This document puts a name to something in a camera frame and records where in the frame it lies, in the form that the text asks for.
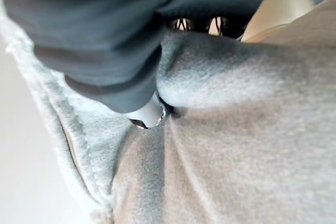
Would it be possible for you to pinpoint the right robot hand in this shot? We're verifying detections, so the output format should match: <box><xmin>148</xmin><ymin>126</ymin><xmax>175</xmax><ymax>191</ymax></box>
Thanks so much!
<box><xmin>3</xmin><ymin>0</ymin><xmax>283</xmax><ymax>130</ymax></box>

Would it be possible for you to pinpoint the grey plush cushion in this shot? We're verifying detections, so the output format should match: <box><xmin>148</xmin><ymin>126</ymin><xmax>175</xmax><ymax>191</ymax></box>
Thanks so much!
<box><xmin>0</xmin><ymin>0</ymin><xmax>336</xmax><ymax>224</ymax></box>

